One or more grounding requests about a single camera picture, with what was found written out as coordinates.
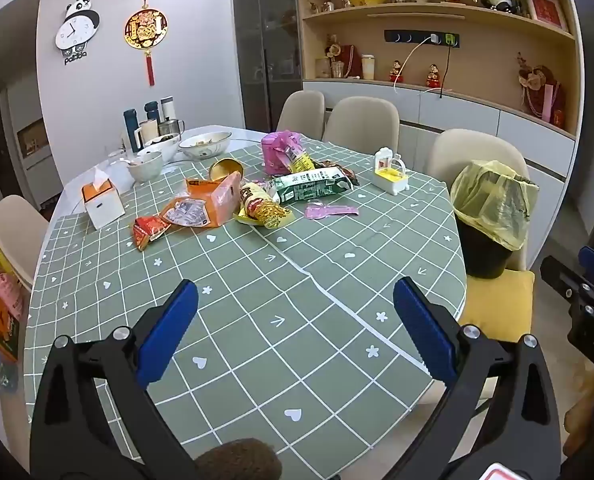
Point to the orange snack packet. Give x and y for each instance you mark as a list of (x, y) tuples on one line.
[(217, 200)]

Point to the red framed picture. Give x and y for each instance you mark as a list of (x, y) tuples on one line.
[(545, 10)]

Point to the colourful small snack packet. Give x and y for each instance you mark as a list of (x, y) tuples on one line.
[(302, 162)]

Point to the yellow noodle packet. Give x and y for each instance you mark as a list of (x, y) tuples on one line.
[(262, 205)]

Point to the small red snack packet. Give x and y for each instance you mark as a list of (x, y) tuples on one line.
[(149, 230)]

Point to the yellow cushion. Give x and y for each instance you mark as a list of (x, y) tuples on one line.
[(497, 305)]

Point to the white yellow dispenser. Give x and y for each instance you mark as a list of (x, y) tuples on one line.
[(389, 175)]

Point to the green white packet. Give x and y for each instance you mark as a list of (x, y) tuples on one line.
[(307, 185)]

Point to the pink plastic wrapper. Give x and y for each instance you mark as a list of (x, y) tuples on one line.
[(327, 211)]

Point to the blue thermos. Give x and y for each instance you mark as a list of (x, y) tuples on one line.
[(151, 111)]

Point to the small red figurine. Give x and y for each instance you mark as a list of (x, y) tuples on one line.
[(397, 72), (433, 76)]

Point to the dark red bag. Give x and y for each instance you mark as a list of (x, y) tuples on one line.
[(346, 60)]

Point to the cream tumbler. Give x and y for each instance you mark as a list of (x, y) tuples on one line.
[(367, 67)]

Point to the black bin with yellow bag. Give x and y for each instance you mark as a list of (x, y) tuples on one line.
[(492, 210)]

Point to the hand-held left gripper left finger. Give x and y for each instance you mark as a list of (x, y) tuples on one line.
[(169, 332)]

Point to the wooden shelf cabinet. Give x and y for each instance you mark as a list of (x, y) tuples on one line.
[(487, 60)]

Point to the dark red snack packet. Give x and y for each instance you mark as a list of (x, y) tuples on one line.
[(337, 167)]

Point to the white thermos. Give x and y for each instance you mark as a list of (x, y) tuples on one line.
[(167, 108)]

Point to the panda wall clock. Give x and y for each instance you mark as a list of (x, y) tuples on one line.
[(77, 30)]

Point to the beige chair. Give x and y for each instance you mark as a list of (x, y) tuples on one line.
[(302, 110), (362, 120), (14, 230), (457, 150)]

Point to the steel mug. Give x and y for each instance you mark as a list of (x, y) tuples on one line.
[(171, 126)]

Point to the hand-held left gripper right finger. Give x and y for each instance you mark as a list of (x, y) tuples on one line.
[(424, 332)]

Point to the large patterned bowl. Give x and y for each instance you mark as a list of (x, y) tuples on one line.
[(204, 147)]

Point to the black power strip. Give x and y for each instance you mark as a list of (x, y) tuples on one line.
[(412, 37)]

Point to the pink box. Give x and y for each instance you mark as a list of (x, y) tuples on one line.
[(274, 147)]

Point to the green checked tablecloth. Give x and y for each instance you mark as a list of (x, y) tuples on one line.
[(277, 310)]

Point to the gold round tin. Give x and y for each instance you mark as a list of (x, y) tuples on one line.
[(224, 167)]

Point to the white mug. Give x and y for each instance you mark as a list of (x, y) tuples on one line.
[(148, 132)]

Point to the white orange tissue box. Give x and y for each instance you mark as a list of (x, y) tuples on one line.
[(102, 205)]

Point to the white bowl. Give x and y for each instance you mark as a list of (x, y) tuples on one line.
[(144, 167)]

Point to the person's left hand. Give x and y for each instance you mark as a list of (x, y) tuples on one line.
[(239, 462)]

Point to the red gold wall ornament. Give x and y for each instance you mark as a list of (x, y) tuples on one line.
[(146, 27)]

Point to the dark glass cabinet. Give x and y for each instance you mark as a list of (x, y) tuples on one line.
[(264, 35)]

